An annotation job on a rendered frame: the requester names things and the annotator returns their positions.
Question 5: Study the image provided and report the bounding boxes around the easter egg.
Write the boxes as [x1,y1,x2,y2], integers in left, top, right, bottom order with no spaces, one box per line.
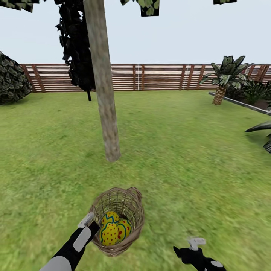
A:
[117,219,132,242]
[99,222,119,246]
[101,210,120,226]

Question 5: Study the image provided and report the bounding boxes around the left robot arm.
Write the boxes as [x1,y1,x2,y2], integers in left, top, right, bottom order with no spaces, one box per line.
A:
[40,212,100,271]

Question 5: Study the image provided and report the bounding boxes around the wicker basket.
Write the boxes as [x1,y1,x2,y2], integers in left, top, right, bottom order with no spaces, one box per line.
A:
[87,186,145,257]

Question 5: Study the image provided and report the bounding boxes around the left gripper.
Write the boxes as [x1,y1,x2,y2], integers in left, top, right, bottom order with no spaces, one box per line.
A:
[88,221,100,240]

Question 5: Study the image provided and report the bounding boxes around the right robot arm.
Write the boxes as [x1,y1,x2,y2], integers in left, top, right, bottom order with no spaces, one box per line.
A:
[173,238,226,271]

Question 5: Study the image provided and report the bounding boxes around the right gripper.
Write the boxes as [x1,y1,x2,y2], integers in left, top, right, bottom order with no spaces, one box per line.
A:
[173,246,204,270]

